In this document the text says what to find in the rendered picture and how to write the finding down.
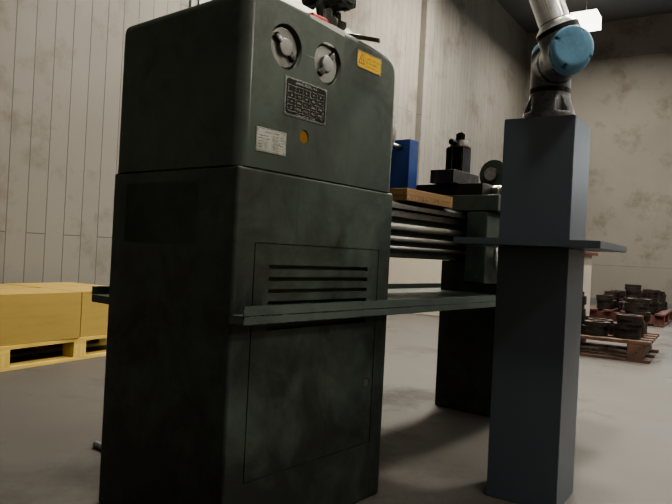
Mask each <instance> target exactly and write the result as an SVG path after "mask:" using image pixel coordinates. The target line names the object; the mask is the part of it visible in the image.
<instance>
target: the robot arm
mask: <svg viewBox="0 0 672 504"><path fill-rule="evenodd" d="M301 1H302V3H303V5H304V6H306V7H308V8H310V9H312V10H314V9H315V8H316V13H317V14H318V15H320V16H322V17H324V18H326V19H328V23H330V24H332V25H334V26H336V27H338V28H340V29H342V30H345V29H346V27H347V23H346V22H344V21H342V20H341V11H344V12H347V11H350V10H351V9H355V8H356V0H301ZM354 2H355V4H354ZM529 2H530V5H531V8H532V10H533V13H534V16H535V19H536V22H537V24H538V27H539V32H538V34H537V36H536V39H537V42H538V44H537V45H536V46H535V47H534V48H533V50H532V55H531V75H530V95H529V101H528V103H527V106H526V109H525V111H524V114H523V117H522V118H534V117H547V116H561V115H574V114H575V112H574V108H573V105H572V101H571V78H572V77H573V76H574V75H576V74H577V73H579V72H580V71H582V70H583V69H584V68H585V67H586V65H587V64H588V62H589V61H590V60H591V58H592V55H593V52H594V41H593V38H592V36H591V34H590V33H589V32H588V31H587V30H586V29H584V28H582V27H581V26H580V23H579V20H578V19H577V18H575V17H572V16H571V15H570V13H569V11H568V8H567V5H566V2H565V0H529Z"/></svg>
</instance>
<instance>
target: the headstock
mask: <svg viewBox="0 0 672 504"><path fill-rule="evenodd" d="M324 42H327V43H330V44H331V45H333V46H334V47H335V49H332V50H330V49H329V48H328V47H326V46H323V45H320V44H321V43H324ZM319 45H320V46H319ZM394 93H395V69H394V66H393V63H392V61H391V60H390V59H389V58H388V56H386V55H385V54H383V53H381V52H380V51H378V50H376V49H374V48H373V47H371V46H369V45H368V44H366V43H364V42H362V41H360V40H358V39H357V38H355V37H353V36H351V35H349V34H347V33H345V37H344V36H342V35H340V34H339V33H337V32H335V31H333V30H332V29H330V28H328V27H326V26H325V25H323V24H321V23H319V22H318V21H316V20H314V19H312V18H311V17H310V14H308V13H306V12H304V11H302V10H300V9H298V8H296V7H294V6H292V5H290V4H288V3H286V2H284V1H282V0H211V1H208V2H205V3H202V4H199V5H195V6H192V7H189V8H186V9H183V10H180V11H177V12H174V13H171V14H167V15H164V16H161V17H158V18H155V19H152V20H149V21H146V22H143V23H139V24H136V25H133V26H131V27H129V28H128V29H127V30H126V34H125V49H124V69H123V88H122V108H121V127H120V146H119V166H118V173H131V172H145V171H160V170H174V169H188V168H202V167H216V166H230V165H242V166H247V167H253V168H258V169H263V170H269V171H274V172H279V173H285V174H290V175H295V176H301V177H306V178H312V179H317V180H322V181H328V182H333V183H338V184H344V185H349V186H354V187H360V188H365V189H370V190H376V191H381V192H386V193H389V192H390V172H391V152H392V133H393V113H394Z"/></svg>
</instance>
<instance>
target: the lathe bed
mask: <svg viewBox="0 0 672 504"><path fill-rule="evenodd" d="M154 184H156V185H157V184H158V183H154ZM128 185H129V184H128ZM130 185H131V184H130ZM130 185H129V187H128V190H129V191H128V190H127V191H128V192H129V194H130V193H131V190H134V189H135V190H136V188H134V189H129V188H131V186H130ZM156 185H155V186H154V185H153V186H154V187H156ZM147 186H148V185H147ZM147 186H146V187H147ZM151 186H152V185H151ZM153 186H152V187H153ZM146 187H144V188H145V190H144V189H143V188H142V187H141V188H142V189H143V190H144V191H143V192H142V193H144V194H145V191H146V190H147V189H148V187H147V189H146ZM152 187H151V189H152ZM142 189H141V191H142ZM148 190H149V189H148ZM152 190H153V189H152ZM127 191H126V192H127ZM136 191H137V190H136ZM136 191H135V192H136ZM141 191H140V190H139V193H140V192H141ZM150 191H151V190H150ZM153 191H154V190H153ZM153 191H151V192H153ZM133 192H134V191H133ZM135 192H134V194H135V195H134V196H135V197H134V199H133V200H136V199H135V198H136V197H137V195H136V194H138V196H140V195H141V193H140V194H139V193H137V192H136V193H135ZM155 192H156V191H154V192H153V193H151V194H149V193H147V192H146V193H147V195H146V196H148V194H149V195H151V196H152V195H155V194H154V193H155ZM127 194H128V193H127ZM129 194H128V195H129ZM128 195H126V196H128ZM131 195H133V193H131ZM156 195H157V194H156ZM156 195H155V196H156ZM129 196H130V195H129ZM144 196H145V195H143V197H144ZM143 197H142V199H143ZM148 197H150V196H148ZM148 197H146V198H145V197H144V198H145V199H144V200H142V201H146V202H147V200H148ZM146 199H147V200H146ZM137 200H138V201H137ZM137 200H136V201H137V203H138V202H139V203H142V201H141V199H140V201H141V202H140V201H139V197H137ZM147 203H152V202H147ZM153 203H156V201H155V202H153ZM153 203H152V204H153ZM134 219H135V218H134ZM135 220H136V219H135ZM133 222H134V221H133ZM133 222H132V223H133ZM136 222H138V219H137V220H136ZM136 222H135V223H133V224H135V225H136ZM126 224H129V225H130V224H131V223H126ZM131 225H132V224H131ZM131 225H130V226H131ZM135 225H133V226H135ZM130 226H129V227H127V228H131V230H132V228H134V227H133V226H132V227H130ZM124 228H126V227H124ZM127 228H126V230H129V229H127ZM136 228H137V227H136ZM136 228H135V231H136V233H137V232H138V231H140V230H141V228H140V227H139V229H140V230H136ZM137 229H138V228H137ZM124 230H125V229H124ZM126 230H125V231H126ZM132 231H133V230H132ZM135 231H134V232H135ZM466 231H467V213H466V212H460V211H455V210H449V209H443V208H437V207H432V206H426V205H420V204H414V203H408V202H403V201H397V200H393V201H392V221H391V241H390V257H393V258H414V259H435V260H455V261H465V251H466V244H457V243H453V237H466ZM126 232H127V233H128V232H129V231H126ZM126 232H125V234H126ZM134 232H131V231H130V234H132V237H134V236H135V235H136V234H135V233H134ZM133 233H134V236H133ZM128 234H129V233H128ZM130 234H129V235H130ZM126 235H127V234H126ZM126 235H125V236H126ZM125 236H124V237H125ZM135 237H136V236H135ZM136 238H137V237H136ZM136 238H134V240H133V239H131V240H133V241H131V242H135V241H137V239H136ZM135 239H136V240H135Z"/></svg>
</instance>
